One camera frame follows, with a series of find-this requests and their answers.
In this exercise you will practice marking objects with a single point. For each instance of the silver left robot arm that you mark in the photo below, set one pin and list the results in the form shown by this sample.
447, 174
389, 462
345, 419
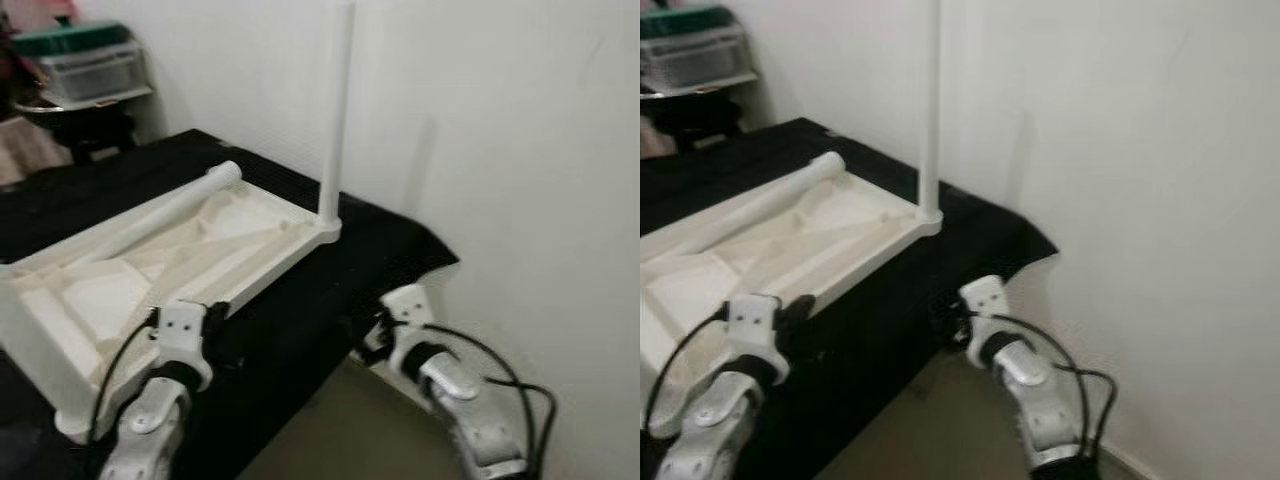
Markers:
715, 425
150, 425

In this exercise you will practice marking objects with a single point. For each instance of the black tablecloth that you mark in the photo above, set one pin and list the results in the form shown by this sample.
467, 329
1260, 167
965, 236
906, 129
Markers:
330, 300
930, 300

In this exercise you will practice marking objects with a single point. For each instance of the white plastic table top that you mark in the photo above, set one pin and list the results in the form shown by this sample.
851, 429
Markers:
800, 260
200, 260

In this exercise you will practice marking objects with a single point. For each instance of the beige towel cloth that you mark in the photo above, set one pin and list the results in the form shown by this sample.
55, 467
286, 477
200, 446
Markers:
30, 155
655, 145

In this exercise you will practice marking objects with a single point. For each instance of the black round basin stand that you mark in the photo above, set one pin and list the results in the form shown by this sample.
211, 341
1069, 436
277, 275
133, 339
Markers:
80, 125
700, 115

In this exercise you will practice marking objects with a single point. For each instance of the clear plastic storage box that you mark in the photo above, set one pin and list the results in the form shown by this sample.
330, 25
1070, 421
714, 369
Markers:
90, 65
700, 55

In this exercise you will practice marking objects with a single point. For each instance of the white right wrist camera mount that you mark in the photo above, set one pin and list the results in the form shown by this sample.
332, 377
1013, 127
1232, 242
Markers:
410, 305
985, 295

